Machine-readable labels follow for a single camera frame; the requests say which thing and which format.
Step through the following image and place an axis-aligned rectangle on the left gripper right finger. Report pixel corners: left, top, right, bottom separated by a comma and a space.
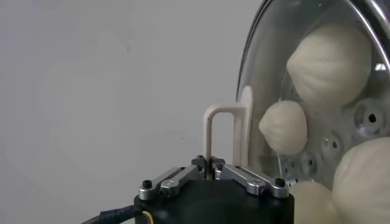
210, 155, 290, 199

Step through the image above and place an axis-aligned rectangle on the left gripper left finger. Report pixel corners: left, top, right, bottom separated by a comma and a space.
138, 155, 208, 201

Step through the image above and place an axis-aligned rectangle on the white steamed baozi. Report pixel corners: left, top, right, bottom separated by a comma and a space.
258, 100, 308, 156
331, 136, 390, 224
289, 180, 339, 224
286, 23, 373, 107

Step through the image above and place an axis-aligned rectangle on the glass lid with cream handle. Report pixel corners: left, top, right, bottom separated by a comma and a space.
202, 0, 390, 224

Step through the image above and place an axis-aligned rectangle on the steel steamer basket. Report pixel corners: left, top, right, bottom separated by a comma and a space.
236, 0, 390, 195

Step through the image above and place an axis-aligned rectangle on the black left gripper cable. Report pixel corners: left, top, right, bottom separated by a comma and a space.
80, 204, 155, 224

